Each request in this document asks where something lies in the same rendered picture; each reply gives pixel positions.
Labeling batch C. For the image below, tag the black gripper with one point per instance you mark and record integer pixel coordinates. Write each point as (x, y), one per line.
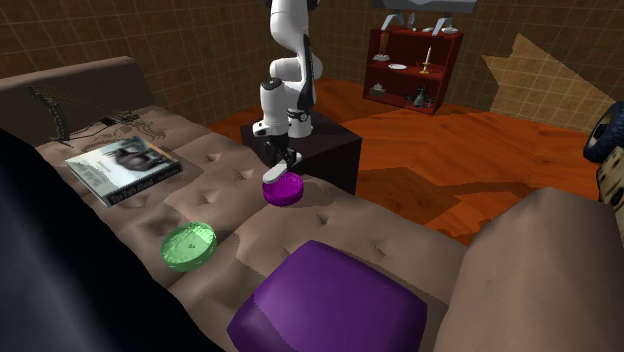
(278, 144)

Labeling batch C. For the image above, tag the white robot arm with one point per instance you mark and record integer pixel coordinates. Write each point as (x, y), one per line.
(280, 100)

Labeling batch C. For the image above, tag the purple round dish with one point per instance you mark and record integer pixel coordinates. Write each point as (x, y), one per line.
(288, 191)

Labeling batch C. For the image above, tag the dark robot stand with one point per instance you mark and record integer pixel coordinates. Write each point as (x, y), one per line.
(331, 151)

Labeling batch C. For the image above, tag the brown tufted sofa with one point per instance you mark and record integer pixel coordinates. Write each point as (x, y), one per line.
(312, 229)

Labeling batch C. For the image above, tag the green round dish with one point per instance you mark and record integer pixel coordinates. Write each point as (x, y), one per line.
(187, 246)

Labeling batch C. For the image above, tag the purple cushion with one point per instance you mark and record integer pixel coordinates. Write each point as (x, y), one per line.
(331, 302)

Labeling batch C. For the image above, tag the book with dark animal cover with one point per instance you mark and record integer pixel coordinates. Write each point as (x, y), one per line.
(122, 168)

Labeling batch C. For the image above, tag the dark red bookshelf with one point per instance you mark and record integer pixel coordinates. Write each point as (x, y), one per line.
(407, 51)

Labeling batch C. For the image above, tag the dark blue ribbed round object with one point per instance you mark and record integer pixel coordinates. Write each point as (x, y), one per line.
(607, 131)

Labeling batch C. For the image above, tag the beige spotted object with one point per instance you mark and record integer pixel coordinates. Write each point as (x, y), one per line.
(613, 187)

